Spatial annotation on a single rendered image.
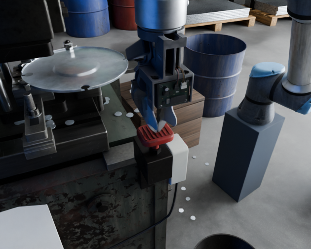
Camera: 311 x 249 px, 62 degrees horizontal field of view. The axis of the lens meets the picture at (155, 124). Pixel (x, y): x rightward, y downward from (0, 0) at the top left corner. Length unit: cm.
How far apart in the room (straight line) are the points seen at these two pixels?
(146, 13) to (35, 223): 55
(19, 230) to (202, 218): 84
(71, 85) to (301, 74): 69
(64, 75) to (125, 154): 26
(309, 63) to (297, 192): 83
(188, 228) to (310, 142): 104
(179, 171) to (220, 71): 109
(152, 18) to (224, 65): 137
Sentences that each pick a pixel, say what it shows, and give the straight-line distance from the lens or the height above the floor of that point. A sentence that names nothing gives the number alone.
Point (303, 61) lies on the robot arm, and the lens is 91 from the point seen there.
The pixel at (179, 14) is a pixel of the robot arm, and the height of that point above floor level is 100.
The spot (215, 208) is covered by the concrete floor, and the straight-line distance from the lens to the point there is 137.
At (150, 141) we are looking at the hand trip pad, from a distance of 51.
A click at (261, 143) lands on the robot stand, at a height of 37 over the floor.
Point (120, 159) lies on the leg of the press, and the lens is 65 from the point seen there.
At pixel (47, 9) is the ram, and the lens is 66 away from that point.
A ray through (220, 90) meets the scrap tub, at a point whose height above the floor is 23.
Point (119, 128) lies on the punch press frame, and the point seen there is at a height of 65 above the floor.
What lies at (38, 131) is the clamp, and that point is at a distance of 60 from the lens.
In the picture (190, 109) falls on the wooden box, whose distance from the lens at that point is 145.
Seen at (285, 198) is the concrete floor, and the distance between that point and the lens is 152.
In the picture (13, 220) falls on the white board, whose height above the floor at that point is 56.
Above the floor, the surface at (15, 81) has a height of 78.
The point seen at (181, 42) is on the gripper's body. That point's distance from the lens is 38.
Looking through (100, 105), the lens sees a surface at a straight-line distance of 80.
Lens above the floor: 109
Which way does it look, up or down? 37 degrees down
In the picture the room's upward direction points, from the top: straight up
